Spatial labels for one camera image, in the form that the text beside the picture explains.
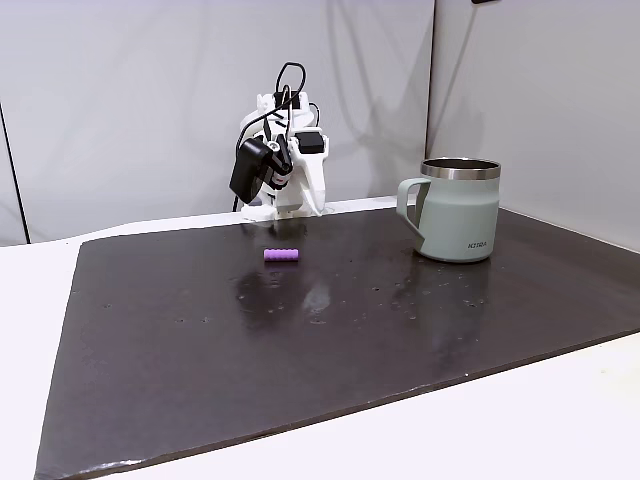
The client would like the black camera cable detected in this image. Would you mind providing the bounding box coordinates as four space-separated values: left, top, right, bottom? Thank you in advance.
230 61 321 214

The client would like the black table mat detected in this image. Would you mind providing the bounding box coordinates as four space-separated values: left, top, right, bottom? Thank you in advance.
33 205 640 480

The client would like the purple ribbed pen grip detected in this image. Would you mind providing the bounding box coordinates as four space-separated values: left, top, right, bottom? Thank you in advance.
263 247 301 264

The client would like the grey-green steel-rimmed mug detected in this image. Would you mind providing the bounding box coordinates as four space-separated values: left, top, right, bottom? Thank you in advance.
396 157 502 264

